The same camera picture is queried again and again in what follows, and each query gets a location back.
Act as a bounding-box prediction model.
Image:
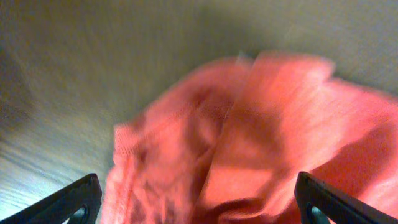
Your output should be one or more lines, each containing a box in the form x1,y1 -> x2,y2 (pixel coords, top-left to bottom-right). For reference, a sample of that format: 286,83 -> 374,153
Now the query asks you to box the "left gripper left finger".
1,173 -> 102,224

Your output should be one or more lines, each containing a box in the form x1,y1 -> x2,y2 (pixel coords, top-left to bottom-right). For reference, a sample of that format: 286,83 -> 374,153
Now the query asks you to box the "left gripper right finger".
294,172 -> 397,224

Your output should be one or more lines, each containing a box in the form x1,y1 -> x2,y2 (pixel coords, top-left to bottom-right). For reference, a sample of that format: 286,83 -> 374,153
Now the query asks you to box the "red t-shirt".
101,53 -> 397,223

